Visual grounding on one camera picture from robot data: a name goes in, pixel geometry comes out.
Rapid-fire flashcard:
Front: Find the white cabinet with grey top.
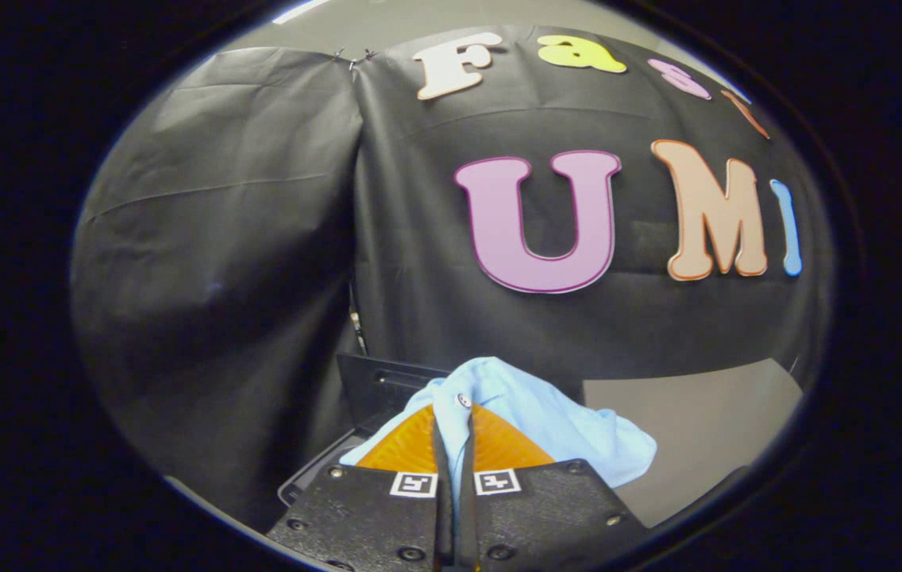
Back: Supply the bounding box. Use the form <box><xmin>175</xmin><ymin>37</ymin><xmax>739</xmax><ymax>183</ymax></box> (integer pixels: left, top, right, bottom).
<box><xmin>582</xmin><ymin>357</ymin><xmax>805</xmax><ymax>529</ymax></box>

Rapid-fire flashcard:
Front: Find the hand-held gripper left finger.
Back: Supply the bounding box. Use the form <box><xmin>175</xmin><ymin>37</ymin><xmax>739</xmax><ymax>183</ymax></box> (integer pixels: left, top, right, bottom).
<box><xmin>266</xmin><ymin>403</ymin><xmax>456</xmax><ymax>572</ymax></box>

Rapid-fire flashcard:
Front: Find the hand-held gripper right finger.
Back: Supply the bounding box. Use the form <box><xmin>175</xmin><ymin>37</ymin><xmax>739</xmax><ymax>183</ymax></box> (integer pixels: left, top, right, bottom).
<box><xmin>457</xmin><ymin>403</ymin><xmax>648</xmax><ymax>572</ymax></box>

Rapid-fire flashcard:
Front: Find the light blue shirt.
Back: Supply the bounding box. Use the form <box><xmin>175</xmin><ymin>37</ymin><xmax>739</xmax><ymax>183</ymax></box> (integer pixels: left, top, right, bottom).
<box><xmin>340</xmin><ymin>356</ymin><xmax>658</xmax><ymax>509</ymax></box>

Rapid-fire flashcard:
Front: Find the black backdrop cloth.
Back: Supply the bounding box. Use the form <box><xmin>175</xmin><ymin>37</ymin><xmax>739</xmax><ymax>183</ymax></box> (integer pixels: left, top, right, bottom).
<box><xmin>70</xmin><ymin>24</ymin><xmax>833</xmax><ymax>533</ymax></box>

